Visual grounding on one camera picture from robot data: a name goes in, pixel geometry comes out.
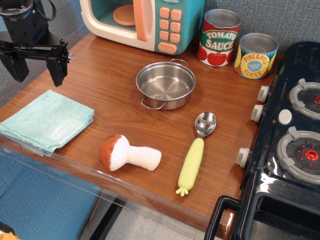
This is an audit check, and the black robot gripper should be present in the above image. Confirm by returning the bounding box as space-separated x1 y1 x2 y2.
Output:
0 0 73 87

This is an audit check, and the spoon with yellow-green handle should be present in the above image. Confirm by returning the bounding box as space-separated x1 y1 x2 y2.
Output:
175 111 217 197

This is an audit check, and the light blue folded cloth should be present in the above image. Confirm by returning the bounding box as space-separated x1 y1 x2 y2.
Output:
0 90 95 157

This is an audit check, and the orange microwave turntable plate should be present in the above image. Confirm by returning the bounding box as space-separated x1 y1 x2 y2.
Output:
113 4 135 27

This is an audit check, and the toy microwave teal and cream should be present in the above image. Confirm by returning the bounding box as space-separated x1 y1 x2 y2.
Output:
80 0 205 56

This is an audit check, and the plush brown white mushroom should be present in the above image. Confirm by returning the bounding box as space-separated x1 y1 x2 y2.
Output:
98 134 162 172

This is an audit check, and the small steel pot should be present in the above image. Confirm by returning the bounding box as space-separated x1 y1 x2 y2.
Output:
135 59 196 111

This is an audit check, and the tomato sauce can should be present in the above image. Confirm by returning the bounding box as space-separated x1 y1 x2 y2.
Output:
197 8 242 67

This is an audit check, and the pineapple slices can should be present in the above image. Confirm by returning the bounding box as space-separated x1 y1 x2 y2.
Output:
234 32 279 80

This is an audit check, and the black toy stove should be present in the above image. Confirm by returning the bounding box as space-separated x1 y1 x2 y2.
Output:
205 41 320 240

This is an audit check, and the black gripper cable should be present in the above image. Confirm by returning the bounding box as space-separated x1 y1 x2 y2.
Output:
33 0 57 22

